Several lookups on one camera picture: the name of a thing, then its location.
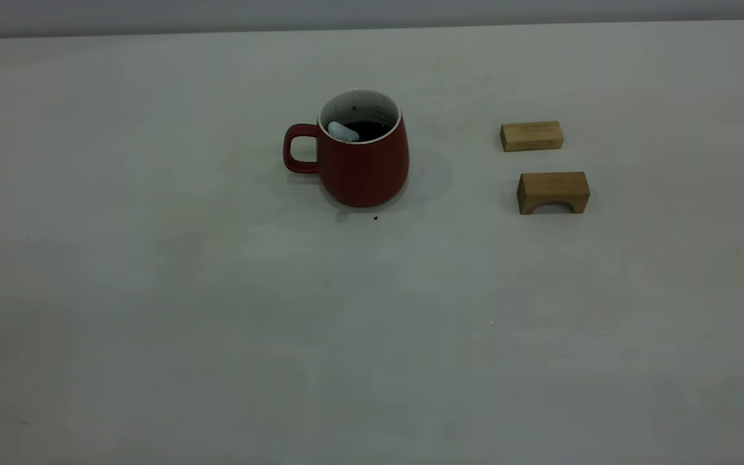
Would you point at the arched wooden block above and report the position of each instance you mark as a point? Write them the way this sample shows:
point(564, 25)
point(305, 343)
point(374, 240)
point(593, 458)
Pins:
point(553, 187)

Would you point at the red ceramic cup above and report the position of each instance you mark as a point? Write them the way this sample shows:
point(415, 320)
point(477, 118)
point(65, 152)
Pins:
point(365, 171)

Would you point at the flat rectangular wooden block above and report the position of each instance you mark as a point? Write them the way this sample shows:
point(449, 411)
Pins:
point(533, 137)

